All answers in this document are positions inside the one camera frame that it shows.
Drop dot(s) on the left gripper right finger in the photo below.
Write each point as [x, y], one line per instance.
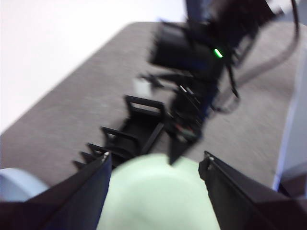
[251, 206]

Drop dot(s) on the green round plate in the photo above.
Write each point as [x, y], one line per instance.
[153, 196]

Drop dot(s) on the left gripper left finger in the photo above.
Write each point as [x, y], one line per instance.
[60, 208]

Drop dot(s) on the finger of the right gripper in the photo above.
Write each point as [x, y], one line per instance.
[180, 148]

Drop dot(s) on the black plastic plate rack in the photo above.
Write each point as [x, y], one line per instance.
[141, 129]

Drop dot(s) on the blue round plate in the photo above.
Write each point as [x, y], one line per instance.
[16, 184]

